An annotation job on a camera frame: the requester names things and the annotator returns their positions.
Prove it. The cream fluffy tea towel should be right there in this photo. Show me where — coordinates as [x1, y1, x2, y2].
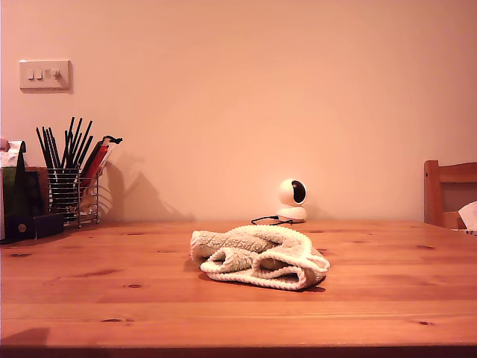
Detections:
[189, 224, 332, 291]

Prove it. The red and black utensil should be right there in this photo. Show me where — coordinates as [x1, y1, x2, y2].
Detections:
[79, 135, 124, 180]

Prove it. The thin black stick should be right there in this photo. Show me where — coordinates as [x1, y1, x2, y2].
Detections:
[77, 134, 95, 167]
[41, 126, 57, 169]
[66, 117, 83, 169]
[73, 119, 93, 167]
[61, 116, 75, 169]
[35, 127, 53, 169]
[48, 127, 61, 169]

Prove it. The wooden chair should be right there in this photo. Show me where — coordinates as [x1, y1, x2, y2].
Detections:
[423, 159, 477, 229]

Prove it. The dark blue box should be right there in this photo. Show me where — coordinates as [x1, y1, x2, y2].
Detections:
[4, 212, 66, 241]

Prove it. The green and white bag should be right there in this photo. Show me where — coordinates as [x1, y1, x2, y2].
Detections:
[0, 139, 45, 240]

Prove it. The white tissue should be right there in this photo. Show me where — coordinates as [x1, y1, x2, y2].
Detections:
[457, 200, 477, 229]

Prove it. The white round security camera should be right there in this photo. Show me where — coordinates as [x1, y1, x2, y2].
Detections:
[276, 178, 309, 224]

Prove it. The chrome wire utensil holder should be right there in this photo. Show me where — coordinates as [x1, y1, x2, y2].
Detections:
[46, 166, 101, 228]

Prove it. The white light switch plate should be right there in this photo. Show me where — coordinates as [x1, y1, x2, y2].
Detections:
[19, 59, 72, 91]

